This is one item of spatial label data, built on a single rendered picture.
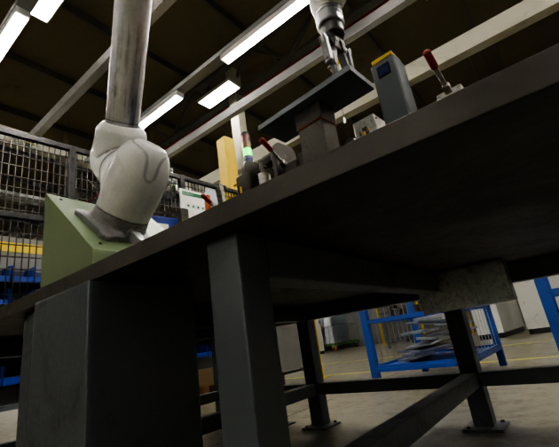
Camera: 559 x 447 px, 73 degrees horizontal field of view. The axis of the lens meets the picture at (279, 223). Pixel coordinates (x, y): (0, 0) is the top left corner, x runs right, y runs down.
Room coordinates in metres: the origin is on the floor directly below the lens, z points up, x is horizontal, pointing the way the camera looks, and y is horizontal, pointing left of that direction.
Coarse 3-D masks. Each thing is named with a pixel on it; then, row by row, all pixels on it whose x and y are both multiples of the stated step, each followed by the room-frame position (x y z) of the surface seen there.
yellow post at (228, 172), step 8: (224, 136) 2.45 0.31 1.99; (224, 144) 2.44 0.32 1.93; (232, 144) 2.50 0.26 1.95; (224, 152) 2.45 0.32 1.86; (232, 152) 2.49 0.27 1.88; (224, 160) 2.45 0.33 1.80; (232, 160) 2.49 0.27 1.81; (224, 168) 2.46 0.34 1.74; (232, 168) 2.48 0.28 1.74; (224, 176) 2.47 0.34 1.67; (232, 176) 2.47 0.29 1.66; (224, 184) 2.47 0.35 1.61; (232, 184) 2.47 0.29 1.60; (224, 192) 2.48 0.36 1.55
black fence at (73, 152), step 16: (0, 128) 1.40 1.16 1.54; (16, 144) 1.45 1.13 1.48; (48, 144) 1.54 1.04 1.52; (64, 144) 1.59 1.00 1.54; (16, 160) 1.46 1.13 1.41; (48, 160) 1.55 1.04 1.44; (80, 160) 1.66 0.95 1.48; (0, 176) 1.42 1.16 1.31; (16, 176) 1.46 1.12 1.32; (176, 176) 2.07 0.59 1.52; (48, 192) 1.56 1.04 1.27; (64, 192) 1.61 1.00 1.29; (32, 208) 1.52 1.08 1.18; (160, 208) 2.00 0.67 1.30; (176, 208) 2.08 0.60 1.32; (16, 240) 1.48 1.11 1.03; (0, 256) 1.44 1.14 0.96; (16, 256) 1.48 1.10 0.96; (0, 304) 1.44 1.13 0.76
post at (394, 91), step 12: (384, 60) 0.83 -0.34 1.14; (396, 60) 0.82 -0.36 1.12; (372, 72) 0.86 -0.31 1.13; (396, 72) 0.82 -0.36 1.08; (384, 84) 0.84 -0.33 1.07; (396, 84) 0.82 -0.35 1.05; (408, 84) 0.85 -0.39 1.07; (384, 96) 0.85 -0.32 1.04; (396, 96) 0.83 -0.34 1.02; (408, 96) 0.83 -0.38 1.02; (384, 108) 0.85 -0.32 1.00; (396, 108) 0.83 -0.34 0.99; (408, 108) 0.82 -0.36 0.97; (384, 120) 0.86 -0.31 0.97
